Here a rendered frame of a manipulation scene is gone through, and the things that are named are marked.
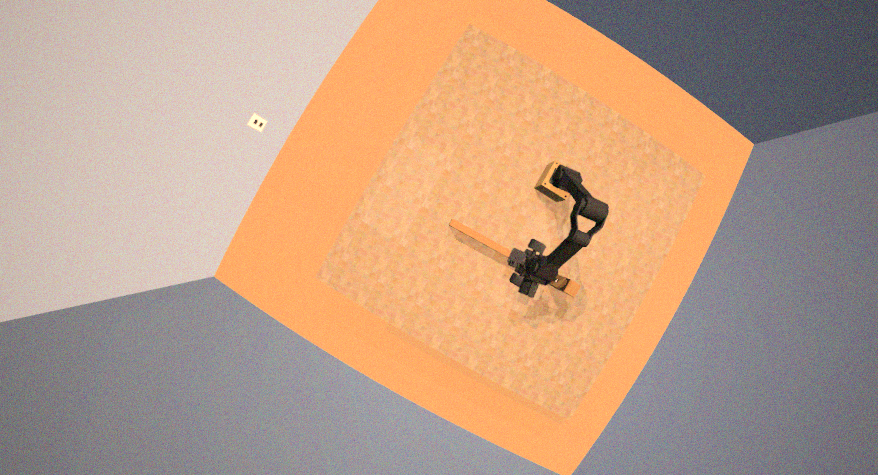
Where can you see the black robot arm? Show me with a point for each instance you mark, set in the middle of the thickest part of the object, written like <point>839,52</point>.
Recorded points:
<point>544,269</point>

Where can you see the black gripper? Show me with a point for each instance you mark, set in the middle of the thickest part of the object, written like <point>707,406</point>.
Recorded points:
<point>534,245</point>

